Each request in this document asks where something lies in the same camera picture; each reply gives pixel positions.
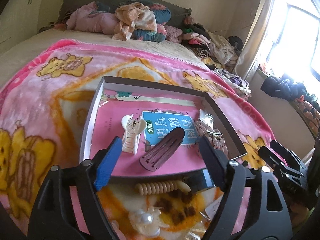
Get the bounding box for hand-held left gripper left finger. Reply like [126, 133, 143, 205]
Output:
[27, 136, 123, 240]

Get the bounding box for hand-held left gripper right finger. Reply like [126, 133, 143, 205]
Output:
[199, 135, 293, 240]

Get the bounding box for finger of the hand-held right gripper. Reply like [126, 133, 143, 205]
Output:
[258, 145, 284, 172]
[269, 139, 308, 167]

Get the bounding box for blue plastic box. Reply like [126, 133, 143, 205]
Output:
[184, 169, 216, 189]

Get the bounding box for grey cardboard box tray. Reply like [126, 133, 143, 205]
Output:
[79, 76, 248, 179]

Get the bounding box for beige spiral hair clip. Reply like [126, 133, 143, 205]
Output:
[135, 179, 191, 196]

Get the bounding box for pearl hair clip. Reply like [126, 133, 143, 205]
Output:
[128, 206, 162, 238]

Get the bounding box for pink exercise book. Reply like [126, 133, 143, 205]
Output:
[94, 102, 209, 176]

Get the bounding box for white hair claw clip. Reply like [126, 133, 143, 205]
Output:
[121, 114, 148, 155]

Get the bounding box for orange and black cloth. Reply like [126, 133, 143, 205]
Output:
[292, 94, 320, 133]

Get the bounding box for maroon hair clip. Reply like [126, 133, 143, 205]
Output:
[139, 127, 186, 172]

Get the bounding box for black jacket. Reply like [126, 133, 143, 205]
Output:
[260, 74, 308, 102]

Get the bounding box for purple crumpled clothes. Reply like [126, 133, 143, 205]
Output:
[214, 67, 252, 96]

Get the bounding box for pink bear printed blanket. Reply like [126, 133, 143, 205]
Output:
[0, 39, 277, 240]

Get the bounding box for bright window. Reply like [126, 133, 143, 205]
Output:
[260, 0, 320, 87]

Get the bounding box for pile of mixed clothes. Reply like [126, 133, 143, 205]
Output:
[181, 15, 245, 67]

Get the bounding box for cream curtain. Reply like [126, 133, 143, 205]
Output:
[235, 0, 288, 81]

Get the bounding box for pink fuzzy cloth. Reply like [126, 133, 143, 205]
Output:
[157, 25, 185, 43]

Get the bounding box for bed with beige sheet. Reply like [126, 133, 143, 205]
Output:
[0, 27, 242, 92]

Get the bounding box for pink clothing bundle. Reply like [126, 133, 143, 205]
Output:
[66, 1, 121, 34]

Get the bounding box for orange patterned cloth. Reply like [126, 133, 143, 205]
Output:
[112, 2, 158, 41]

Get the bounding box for pile of pillows and clothes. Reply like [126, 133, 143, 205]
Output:
[94, 0, 173, 43]

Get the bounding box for grey headboard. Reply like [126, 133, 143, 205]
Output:
[59, 0, 192, 28]

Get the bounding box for cream wardrobe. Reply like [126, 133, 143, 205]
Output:
[0, 0, 41, 44]

